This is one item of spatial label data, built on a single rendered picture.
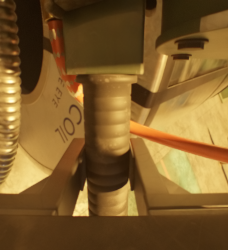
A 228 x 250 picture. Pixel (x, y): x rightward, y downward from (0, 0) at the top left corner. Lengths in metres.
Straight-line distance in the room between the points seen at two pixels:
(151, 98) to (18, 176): 1.19
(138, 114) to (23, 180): 1.15
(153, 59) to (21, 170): 1.22
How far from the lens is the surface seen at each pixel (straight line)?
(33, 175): 1.40
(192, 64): 0.45
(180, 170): 2.63
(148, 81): 0.30
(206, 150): 0.17
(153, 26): 0.30
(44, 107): 0.62
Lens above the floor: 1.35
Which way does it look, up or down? 47 degrees down
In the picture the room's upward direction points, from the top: 69 degrees clockwise
